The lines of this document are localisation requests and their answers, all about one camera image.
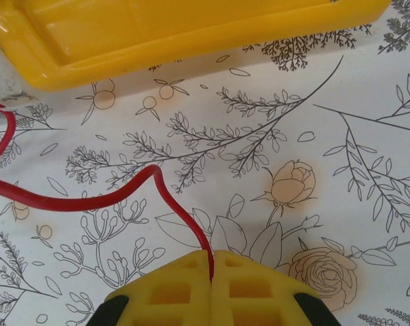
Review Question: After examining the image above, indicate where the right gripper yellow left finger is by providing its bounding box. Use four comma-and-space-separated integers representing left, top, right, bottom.
95, 249, 213, 326

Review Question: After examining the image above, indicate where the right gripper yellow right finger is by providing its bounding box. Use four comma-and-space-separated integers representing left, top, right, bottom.
210, 249, 335, 326

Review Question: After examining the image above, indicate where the thin red cable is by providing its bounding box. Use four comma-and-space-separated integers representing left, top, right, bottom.
0, 101, 217, 283

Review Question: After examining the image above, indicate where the yellow plastic bin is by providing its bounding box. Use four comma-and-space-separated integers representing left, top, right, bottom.
0, 0, 394, 92

